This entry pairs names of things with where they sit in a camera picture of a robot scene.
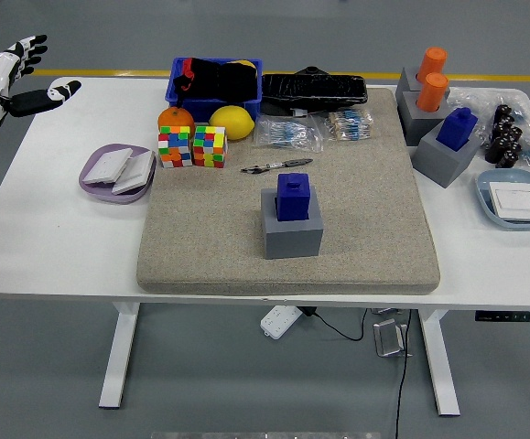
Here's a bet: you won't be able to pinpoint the black cloth bag red trim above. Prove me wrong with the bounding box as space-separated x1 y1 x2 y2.
172 57 259 102

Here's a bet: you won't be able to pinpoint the orange cylinder seal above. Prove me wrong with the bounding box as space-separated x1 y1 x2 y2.
416 47 449 86
416 71 449 113

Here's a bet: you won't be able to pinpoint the silver metal bracket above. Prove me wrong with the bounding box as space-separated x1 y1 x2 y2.
372 318 413 359

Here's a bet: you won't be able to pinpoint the light blue tray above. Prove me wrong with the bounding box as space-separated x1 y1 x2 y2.
474 168 530 231

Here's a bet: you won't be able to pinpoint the black silver pen tool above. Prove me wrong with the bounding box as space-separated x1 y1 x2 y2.
240 157 315 175

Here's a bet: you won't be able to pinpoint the blue square seal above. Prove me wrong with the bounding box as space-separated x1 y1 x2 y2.
276 172 312 223
435 107 479 152

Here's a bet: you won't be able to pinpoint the clear bag blue resistors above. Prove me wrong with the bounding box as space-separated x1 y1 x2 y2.
251 114 325 154

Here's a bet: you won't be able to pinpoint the black floor cable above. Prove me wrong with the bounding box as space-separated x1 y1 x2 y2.
393 309 414 439

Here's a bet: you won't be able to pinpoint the black power cable with plug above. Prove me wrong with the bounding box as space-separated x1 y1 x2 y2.
301 305 368 342

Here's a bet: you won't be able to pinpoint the colourful puzzle cube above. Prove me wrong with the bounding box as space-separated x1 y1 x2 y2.
191 124 227 169
157 125 193 168

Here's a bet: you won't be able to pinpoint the clear bag tan resistors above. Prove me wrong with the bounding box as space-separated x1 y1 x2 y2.
321 109 378 144

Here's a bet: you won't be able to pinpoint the purple tray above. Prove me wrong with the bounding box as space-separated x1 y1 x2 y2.
78 143 157 205

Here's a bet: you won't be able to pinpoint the white power strip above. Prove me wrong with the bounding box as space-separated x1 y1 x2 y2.
259 305 303 341

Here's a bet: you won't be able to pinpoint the grey-brown speckled mat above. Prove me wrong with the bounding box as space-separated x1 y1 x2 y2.
135 87 442 296

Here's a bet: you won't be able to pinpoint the white table leg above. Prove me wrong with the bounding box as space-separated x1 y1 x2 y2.
418 309 461 417
98 301 141 410

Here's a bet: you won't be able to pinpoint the yellow lemon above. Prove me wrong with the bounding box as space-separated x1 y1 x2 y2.
208 104 255 141

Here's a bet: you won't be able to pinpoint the black table control panel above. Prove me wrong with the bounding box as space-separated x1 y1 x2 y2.
474 310 530 323

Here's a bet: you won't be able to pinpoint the orange fruit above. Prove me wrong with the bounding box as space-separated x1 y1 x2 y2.
157 106 196 138

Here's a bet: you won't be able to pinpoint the grey seal holder block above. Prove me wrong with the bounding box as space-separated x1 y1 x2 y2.
401 90 451 147
411 119 483 188
260 187 324 261
395 67 451 111

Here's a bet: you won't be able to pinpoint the black wrapped keyboard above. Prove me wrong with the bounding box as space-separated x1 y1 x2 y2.
260 66 369 116

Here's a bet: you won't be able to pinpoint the blue plastic bin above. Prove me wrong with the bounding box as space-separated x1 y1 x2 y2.
164 57 264 121

